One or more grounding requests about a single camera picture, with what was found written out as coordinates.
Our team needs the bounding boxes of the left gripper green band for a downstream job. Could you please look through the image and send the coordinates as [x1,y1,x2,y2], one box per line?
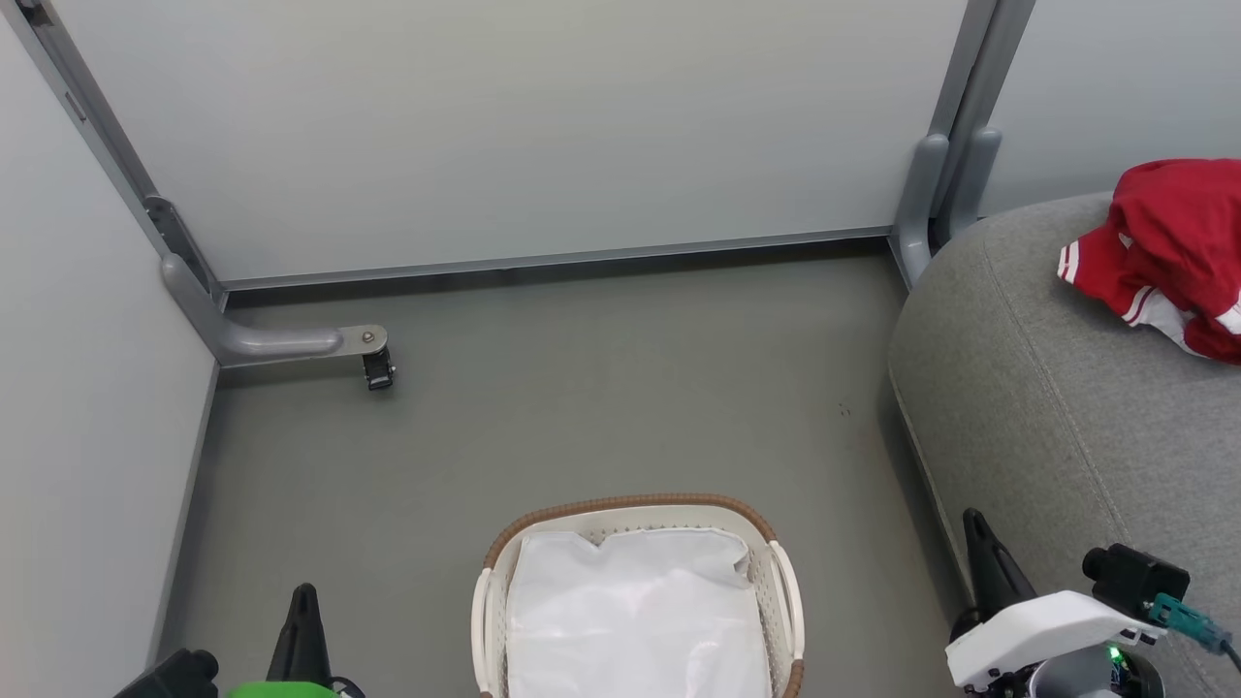
[225,582,342,698]

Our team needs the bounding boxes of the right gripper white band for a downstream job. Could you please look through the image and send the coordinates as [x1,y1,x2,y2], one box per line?
[945,507,1170,694]

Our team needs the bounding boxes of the red sports garment white stripes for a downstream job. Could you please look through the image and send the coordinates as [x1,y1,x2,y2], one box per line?
[1057,158,1241,365]

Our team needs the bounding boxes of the white cloth in basket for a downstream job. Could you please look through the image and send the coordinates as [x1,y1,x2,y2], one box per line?
[506,526,774,698]

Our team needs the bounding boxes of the cream laundry basket brown rim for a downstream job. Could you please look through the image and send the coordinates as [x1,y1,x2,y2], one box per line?
[471,493,807,698]

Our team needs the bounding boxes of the grey fabric sofa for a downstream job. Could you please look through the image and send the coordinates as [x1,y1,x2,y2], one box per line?
[887,191,1241,698]

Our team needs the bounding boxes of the grey partition foot curved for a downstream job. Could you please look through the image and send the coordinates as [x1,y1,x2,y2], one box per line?
[160,252,390,370]

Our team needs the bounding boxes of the teal plug right camera cable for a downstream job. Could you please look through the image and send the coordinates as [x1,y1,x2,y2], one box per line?
[1144,593,1241,672]

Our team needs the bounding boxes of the grey double partition post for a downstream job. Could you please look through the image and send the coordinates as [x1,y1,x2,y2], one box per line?
[890,0,1036,289]

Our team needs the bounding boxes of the grey partition bottom rail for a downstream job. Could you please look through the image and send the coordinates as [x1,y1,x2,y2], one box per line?
[221,227,895,293]

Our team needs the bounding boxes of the grey partition corner post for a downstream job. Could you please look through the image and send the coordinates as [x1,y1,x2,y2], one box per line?
[15,0,226,292]

